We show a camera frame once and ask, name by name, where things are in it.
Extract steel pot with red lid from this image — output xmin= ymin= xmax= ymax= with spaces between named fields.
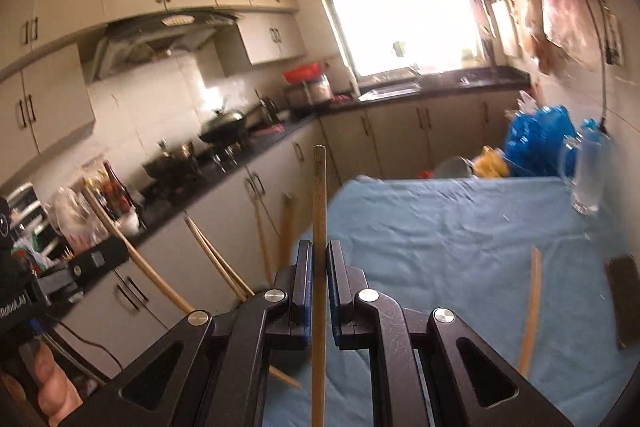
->
xmin=281 ymin=62 xmax=334 ymax=106

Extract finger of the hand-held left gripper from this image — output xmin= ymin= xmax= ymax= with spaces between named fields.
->
xmin=37 ymin=237 xmax=130 ymax=304

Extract steel range hood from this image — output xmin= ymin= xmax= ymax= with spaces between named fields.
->
xmin=89 ymin=8 xmax=239 ymax=84

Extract dark sauce bottles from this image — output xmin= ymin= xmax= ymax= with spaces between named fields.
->
xmin=99 ymin=160 xmax=137 ymax=220

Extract beige lower kitchen cabinets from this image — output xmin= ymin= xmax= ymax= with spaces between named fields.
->
xmin=54 ymin=88 xmax=522 ymax=380

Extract small dark frying pan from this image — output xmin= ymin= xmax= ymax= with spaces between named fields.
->
xmin=142 ymin=146 xmax=202 ymax=178

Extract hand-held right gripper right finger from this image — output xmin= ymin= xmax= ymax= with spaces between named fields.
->
xmin=327 ymin=240 xmax=576 ymax=427

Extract clear glass mug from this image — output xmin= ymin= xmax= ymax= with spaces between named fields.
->
xmin=560 ymin=133 xmax=617 ymax=216

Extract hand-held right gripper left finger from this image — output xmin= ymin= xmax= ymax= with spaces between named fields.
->
xmin=65 ymin=240 xmax=314 ymax=427

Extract wooden chopstick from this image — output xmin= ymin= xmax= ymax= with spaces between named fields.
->
xmin=310 ymin=145 xmax=329 ymax=427
xmin=252 ymin=200 xmax=275 ymax=286
xmin=516 ymin=246 xmax=544 ymax=377
xmin=187 ymin=223 xmax=250 ymax=303
xmin=81 ymin=185 xmax=303 ymax=391
xmin=183 ymin=213 xmax=256 ymax=296
xmin=279 ymin=192 xmax=296 ymax=271

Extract blue plastic bag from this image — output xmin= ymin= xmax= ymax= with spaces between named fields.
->
xmin=503 ymin=105 xmax=577 ymax=178

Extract white bowl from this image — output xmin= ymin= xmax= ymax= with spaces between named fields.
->
xmin=116 ymin=211 xmax=142 ymax=236

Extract steel sink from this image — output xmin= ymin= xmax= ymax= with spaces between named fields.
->
xmin=357 ymin=78 xmax=422 ymax=102

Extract blue towel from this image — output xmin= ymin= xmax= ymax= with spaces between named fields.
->
xmin=260 ymin=176 xmax=640 ymax=427

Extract yellow plastic bag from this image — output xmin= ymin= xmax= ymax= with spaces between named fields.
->
xmin=472 ymin=146 xmax=509 ymax=178

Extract person's left hand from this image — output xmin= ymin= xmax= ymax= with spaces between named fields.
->
xmin=0 ymin=338 xmax=84 ymax=426

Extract black kitchen countertop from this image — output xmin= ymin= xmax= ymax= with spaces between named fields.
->
xmin=125 ymin=69 xmax=532 ymax=238

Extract black phone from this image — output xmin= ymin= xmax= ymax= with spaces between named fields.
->
xmin=604 ymin=255 xmax=640 ymax=351

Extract black wok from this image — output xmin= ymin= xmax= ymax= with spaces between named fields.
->
xmin=198 ymin=108 xmax=249 ymax=144

